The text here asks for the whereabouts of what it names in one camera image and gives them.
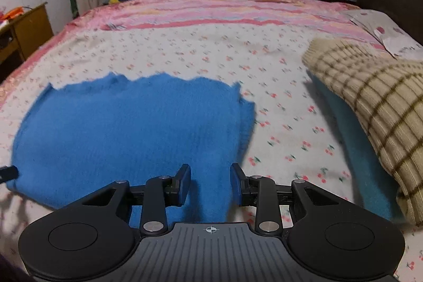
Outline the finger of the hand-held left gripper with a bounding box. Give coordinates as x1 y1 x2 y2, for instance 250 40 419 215
0 165 19 184

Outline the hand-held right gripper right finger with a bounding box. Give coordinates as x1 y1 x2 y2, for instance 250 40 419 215
230 163 339 234

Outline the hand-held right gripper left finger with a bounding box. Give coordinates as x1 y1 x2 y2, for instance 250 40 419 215
81 164 192 234

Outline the blue striped knit sweater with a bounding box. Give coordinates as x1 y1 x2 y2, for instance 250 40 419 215
11 72 256 223

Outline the teal folded garment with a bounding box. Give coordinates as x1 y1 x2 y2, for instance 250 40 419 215
309 74 408 223

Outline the cherry print bedsheet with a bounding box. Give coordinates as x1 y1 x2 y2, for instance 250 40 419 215
0 19 423 282

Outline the wooden cabinet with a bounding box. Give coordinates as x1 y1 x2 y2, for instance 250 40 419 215
0 2 54 71

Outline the orange toy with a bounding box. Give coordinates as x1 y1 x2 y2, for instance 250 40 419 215
3 7 25 20

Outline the beige checked knit sweater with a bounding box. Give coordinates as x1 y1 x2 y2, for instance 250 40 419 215
302 38 423 225

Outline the pink striped blanket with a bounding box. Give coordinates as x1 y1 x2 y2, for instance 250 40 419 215
0 0 397 94

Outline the white printed pillow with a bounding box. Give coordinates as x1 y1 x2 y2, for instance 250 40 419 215
344 9 423 59

